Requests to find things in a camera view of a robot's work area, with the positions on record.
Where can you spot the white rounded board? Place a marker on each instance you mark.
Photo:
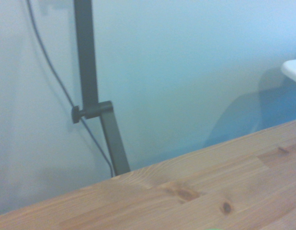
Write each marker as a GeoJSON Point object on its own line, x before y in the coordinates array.
{"type": "Point", "coordinates": [294, 69]}

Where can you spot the black camera stand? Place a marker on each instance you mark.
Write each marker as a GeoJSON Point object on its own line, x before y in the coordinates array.
{"type": "Point", "coordinates": [87, 60]}

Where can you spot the camera on black stand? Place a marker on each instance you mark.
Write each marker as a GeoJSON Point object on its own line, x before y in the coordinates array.
{"type": "Point", "coordinates": [52, 68]}

